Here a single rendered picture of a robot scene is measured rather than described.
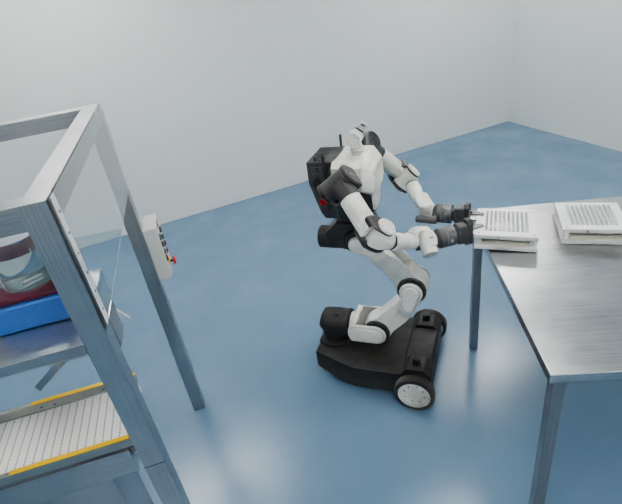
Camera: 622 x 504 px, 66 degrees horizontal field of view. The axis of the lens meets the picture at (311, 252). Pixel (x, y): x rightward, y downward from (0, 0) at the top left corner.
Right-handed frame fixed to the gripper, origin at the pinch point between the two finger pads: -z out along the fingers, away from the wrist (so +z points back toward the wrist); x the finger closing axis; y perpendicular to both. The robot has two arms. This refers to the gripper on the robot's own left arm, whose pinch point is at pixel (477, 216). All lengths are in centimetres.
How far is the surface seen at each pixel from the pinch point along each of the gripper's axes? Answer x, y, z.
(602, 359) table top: 6, 71, -50
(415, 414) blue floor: 92, 41, 18
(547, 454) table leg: 46, 79, -40
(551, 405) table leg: 22, 80, -39
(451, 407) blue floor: 92, 30, 3
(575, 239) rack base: 4.1, 4.0, -39.7
